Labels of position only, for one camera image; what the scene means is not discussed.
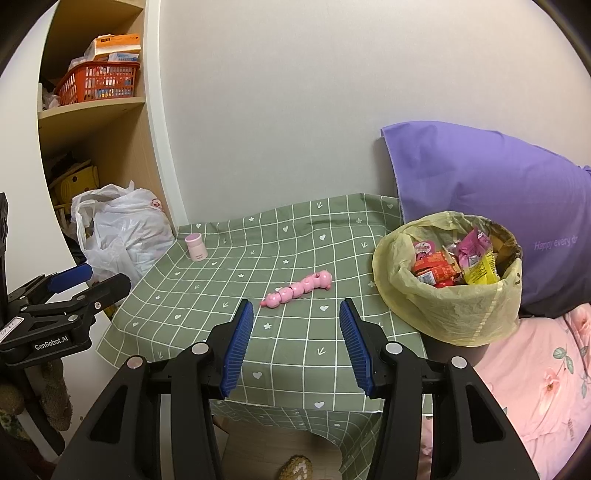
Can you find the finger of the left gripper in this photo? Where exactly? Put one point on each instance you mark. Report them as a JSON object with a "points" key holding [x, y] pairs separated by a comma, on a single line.
{"points": [[98, 296], [55, 281]]}

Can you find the orange plastic basket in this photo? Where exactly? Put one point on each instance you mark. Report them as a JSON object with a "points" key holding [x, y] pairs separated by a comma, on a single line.
{"points": [[95, 80]]}

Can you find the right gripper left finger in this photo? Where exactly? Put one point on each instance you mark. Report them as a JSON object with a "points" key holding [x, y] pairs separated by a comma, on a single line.
{"points": [[119, 437]]}

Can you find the yellow box on shelf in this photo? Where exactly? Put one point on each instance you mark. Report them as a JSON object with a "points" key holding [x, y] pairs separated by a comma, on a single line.
{"points": [[81, 177]]}

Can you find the white plastic bag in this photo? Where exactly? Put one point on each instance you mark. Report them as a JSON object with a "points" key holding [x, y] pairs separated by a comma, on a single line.
{"points": [[121, 230]]}

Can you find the yellow red snack wrapper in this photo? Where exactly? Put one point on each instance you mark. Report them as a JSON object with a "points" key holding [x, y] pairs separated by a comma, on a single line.
{"points": [[481, 270]]}

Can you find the magenta snack wrapper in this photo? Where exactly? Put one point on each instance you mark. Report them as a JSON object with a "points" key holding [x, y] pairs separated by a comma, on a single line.
{"points": [[472, 248]]}

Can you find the wooden shelf unit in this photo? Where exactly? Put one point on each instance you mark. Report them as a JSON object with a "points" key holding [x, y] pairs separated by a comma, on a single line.
{"points": [[109, 132]]}

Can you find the pink caterpillar toy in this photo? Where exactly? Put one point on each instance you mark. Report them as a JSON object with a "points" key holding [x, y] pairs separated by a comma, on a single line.
{"points": [[283, 295]]}

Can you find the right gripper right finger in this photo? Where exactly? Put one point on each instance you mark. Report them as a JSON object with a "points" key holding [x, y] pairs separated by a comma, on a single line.
{"points": [[472, 435]]}

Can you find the pink cosmetic jar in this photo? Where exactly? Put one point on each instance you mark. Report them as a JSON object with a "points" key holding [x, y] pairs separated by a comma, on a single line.
{"points": [[195, 247]]}

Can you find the purple pillow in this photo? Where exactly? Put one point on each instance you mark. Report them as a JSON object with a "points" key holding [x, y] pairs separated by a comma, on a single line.
{"points": [[541, 197]]}

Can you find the yellow trash bag bin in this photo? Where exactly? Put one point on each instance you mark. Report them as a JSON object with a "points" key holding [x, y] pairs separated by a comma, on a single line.
{"points": [[462, 315]]}

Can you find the pink round candy wrapper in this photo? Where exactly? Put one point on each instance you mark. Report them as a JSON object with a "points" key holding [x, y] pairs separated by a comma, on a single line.
{"points": [[424, 248]]}

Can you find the pink floral bedding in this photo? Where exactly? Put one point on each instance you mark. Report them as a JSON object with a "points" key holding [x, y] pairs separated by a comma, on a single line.
{"points": [[540, 376]]}

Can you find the green checked tablecloth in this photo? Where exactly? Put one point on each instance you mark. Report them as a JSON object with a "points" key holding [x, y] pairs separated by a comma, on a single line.
{"points": [[296, 372]]}

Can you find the orange red snack wrapper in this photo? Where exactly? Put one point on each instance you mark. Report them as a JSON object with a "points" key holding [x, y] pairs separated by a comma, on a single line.
{"points": [[437, 269]]}

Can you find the brown knitted slipper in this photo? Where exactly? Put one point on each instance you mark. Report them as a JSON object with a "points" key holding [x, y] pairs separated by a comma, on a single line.
{"points": [[297, 467]]}

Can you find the orange white box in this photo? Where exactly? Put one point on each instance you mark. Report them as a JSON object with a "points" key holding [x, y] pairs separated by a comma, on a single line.
{"points": [[103, 46]]}

